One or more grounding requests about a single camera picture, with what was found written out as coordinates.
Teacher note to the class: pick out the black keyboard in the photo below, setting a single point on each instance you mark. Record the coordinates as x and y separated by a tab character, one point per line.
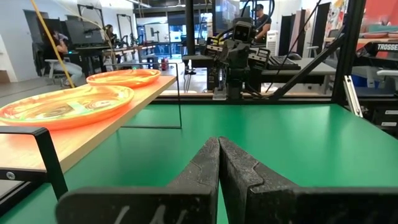
281	63

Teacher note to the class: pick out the white air purifier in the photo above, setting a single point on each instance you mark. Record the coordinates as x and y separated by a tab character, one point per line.
272	43

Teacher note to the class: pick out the white desk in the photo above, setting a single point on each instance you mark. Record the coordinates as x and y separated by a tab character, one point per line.
311	68

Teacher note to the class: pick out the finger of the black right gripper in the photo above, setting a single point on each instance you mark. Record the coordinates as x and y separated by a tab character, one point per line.
243	56
228	51

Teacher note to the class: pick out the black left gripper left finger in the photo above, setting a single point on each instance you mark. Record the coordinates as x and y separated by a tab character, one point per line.
174	205

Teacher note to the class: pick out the black monitor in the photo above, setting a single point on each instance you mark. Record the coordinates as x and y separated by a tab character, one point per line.
84	32

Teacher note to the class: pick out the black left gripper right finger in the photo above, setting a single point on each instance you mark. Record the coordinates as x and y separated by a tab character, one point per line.
295	205

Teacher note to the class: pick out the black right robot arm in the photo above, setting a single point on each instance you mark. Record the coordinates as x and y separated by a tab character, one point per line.
236	81

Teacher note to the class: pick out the black Trossen labelled robot arm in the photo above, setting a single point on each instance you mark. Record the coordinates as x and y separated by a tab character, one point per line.
382	47

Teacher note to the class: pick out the person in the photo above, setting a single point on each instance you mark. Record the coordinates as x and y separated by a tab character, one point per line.
66	69
262	21
109	31

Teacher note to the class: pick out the black pillar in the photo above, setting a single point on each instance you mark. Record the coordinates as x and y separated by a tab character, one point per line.
190	28

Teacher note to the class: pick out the blue bin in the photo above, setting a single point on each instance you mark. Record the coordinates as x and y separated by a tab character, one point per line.
363	81

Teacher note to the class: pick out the transparent orange plastic plate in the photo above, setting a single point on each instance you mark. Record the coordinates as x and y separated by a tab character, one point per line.
124	76
124	85
136	81
102	113

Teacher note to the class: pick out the black rig base rail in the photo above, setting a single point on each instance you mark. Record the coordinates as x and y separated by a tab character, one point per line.
192	100

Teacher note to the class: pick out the black rig diagonal brace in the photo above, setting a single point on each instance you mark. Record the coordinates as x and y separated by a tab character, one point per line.
306	70

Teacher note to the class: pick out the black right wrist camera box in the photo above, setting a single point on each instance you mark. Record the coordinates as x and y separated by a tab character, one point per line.
242	32

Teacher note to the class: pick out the black rig upright post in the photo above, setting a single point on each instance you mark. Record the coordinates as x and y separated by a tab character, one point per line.
351	46

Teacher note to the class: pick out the aluminium frame strut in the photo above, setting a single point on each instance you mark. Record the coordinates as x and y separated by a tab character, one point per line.
353	98

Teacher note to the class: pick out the black computer mouse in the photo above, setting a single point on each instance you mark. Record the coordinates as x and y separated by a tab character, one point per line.
294	56

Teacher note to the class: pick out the red canister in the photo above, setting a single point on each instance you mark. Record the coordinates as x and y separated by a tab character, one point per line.
164	64

